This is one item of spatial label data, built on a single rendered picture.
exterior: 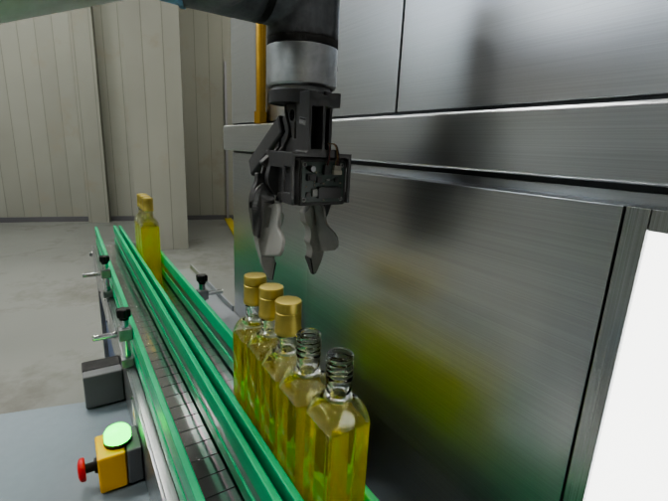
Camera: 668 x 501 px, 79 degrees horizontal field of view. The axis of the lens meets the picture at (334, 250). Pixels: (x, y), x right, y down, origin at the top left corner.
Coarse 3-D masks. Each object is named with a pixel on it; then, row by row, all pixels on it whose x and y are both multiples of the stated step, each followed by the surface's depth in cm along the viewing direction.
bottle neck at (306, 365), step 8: (304, 328) 49; (312, 328) 49; (296, 336) 47; (304, 336) 47; (312, 336) 47; (320, 336) 47; (296, 344) 47; (304, 344) 46; (312, 344) 46; (320, 344) 48; (296, 352) 48; (304, 352) 47; (312, 352) 47; (320, 352) 48; (296, 360) 48; (304, 360) 47; (312, 360) 47; (296, 368) 48; (304, 368) 47; (312, 368) 47
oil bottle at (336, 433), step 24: (312, 408) 44; (336, 408) 42; (360, 408) 43; (312, 432) 44; (336, 432) 42; (360, 432) 44; (312, 456) 45; (336, 456) 42; (360, 456) 44; (312, 480) 45; (336, 480) 43; (360, 480) 45
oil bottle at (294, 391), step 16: (320, 368) 50; (288, 384) 48; (304, 384) 47; (320, 384) 47; (288, 400) 47; (304, 400) 46; (288, 416) 48; (304, 416) 46; (288, 432) 48; (288, 448) 49; (288, 464) 49
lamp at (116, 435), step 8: (112, 424) 73; (120, 424) 73; (104, 432) 72; (112, 432) 71; (120, 432) 72; (128, 432) 73; (104, 440) 71; (112, 440) 71; (120, 440) 71; (128, 440) 73; (112, 448) 71
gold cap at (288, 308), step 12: (276, 300) 51; (288, 300) 52; (300, 300) 52; (276, 312) 51; (288, 312) 51; (300, 312) 52; (276, 324) 52; (288, 324) 51; (300, 324) 52; (288, 336) 51
